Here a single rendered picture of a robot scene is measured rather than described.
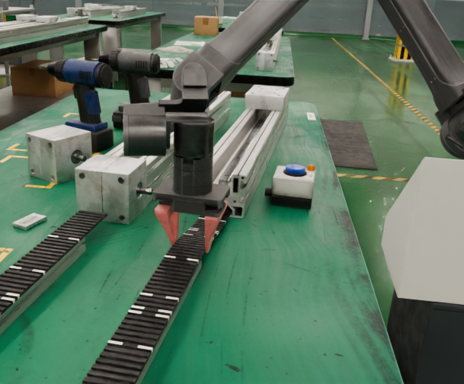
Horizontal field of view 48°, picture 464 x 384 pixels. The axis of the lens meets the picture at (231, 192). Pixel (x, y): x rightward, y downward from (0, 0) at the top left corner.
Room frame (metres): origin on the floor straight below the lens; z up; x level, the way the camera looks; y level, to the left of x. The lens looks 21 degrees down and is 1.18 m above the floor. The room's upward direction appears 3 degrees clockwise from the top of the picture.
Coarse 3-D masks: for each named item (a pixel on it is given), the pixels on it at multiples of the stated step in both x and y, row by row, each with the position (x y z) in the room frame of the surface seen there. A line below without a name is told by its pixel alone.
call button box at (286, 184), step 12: (276, 180) 0.97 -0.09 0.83; (288, 180) 0.96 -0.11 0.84; (300, 180) 0.96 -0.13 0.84; (312, 180) 0.96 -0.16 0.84; (276, 192) 0.97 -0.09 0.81; (288, 192) 0.96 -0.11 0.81; (300, 192) 0.96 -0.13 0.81; (312, 192) 0.97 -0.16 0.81; (276, 204) 0.96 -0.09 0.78; (288, 204) 0.96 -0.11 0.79; (300, 204) 0.96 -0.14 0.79
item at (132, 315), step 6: (132, 312) 0.53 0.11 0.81; (138, 312) 0.53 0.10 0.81; (144, 312) 0.53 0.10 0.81; (126, 318) 0.52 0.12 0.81; (132, 318) 0.52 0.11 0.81; (138, 318) 0.52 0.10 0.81; (144, 318) 0.52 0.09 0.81; (150, 318) 0.52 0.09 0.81; (156, 318) 0.52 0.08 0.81; (162, 318) 0.52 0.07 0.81; (168, 318) 0.52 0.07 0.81; (156, 324) 0.51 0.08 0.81; (162, 324) 0.51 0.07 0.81
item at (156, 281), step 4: (152, 280) 0.60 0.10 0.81; (156, 280) 0.60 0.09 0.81; (160, 280) 0.60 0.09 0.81; (164, 280) 0.60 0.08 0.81; (168, 280) 0.60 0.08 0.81; (172, 280) 0.60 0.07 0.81; (176, 280) 0.60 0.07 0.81; (180, 280) 0.60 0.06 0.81; (152, 284) 0.59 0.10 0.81; (156, 284) 0.59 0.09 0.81; (160, 284) 0.59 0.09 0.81; (164, 284) 0.59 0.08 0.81; (168, 284) 0.59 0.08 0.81; (172, 284) 0.59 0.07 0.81; (176, 284) 0.59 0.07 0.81; (180, 284) 0.60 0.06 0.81; (184, 284) 0.60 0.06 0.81; (176, 288) 0.59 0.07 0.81; (180, 288) 0.59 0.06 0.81; (184, 288) 0.59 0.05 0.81
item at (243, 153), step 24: (240, 120) 1.32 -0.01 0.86; (264, 120) 1.45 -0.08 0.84; (216, 144) 1.09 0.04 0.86; (240, 144) 1.24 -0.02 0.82; (264, 144) 1.13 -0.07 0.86; (216, 168) 0.99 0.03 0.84; (240, 168) 0.93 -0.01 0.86; (264, 168) 1.17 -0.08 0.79; (240, 192) 0.90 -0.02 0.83; (240, 216) 0.90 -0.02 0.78
